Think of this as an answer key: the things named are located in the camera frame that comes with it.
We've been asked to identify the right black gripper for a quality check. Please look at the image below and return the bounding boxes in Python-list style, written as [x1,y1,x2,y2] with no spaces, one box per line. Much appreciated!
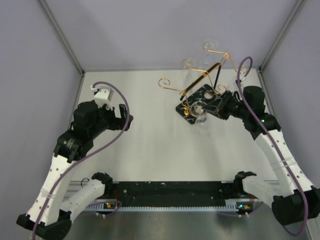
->
[202,90,250,121]

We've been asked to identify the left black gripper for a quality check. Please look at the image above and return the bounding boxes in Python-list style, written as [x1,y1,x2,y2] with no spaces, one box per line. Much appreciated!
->
[89,101,133,139]

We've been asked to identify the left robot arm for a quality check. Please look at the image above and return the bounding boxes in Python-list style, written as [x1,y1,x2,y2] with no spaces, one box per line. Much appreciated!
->
[16,100,133,240]

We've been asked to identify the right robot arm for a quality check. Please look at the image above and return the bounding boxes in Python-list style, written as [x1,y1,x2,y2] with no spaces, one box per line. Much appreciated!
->
[203,86,320,226]

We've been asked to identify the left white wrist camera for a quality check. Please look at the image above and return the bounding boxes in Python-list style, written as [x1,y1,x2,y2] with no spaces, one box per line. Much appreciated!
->
[90,86,114,110]

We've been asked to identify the gold wire glass rack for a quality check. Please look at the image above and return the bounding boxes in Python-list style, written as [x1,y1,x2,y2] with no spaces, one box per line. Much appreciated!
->
[158,50,252,103]

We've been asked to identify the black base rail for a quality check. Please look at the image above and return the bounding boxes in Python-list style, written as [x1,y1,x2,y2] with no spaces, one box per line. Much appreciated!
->
[91,172,255,209]

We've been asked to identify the white cable duct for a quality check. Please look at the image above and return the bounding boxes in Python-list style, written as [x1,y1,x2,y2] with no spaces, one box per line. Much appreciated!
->
[84,200,253,215]

